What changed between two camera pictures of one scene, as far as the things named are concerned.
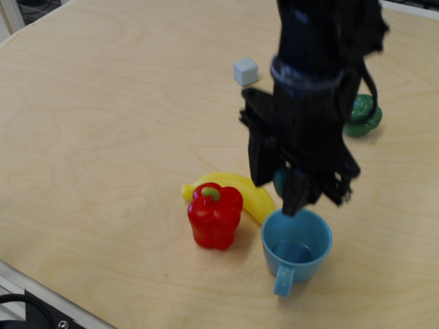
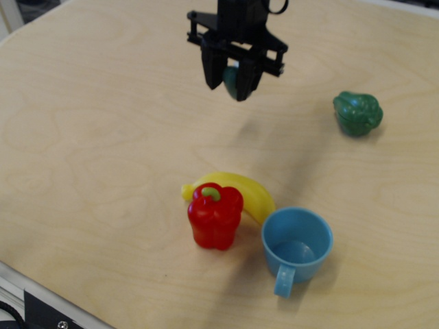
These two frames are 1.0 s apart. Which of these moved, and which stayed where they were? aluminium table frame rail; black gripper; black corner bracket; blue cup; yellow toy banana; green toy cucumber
Moved: green toy cucumber; black gripper
Stayed: blue cup; yellow toy banana; aluminium table frame rail; black corner bracket
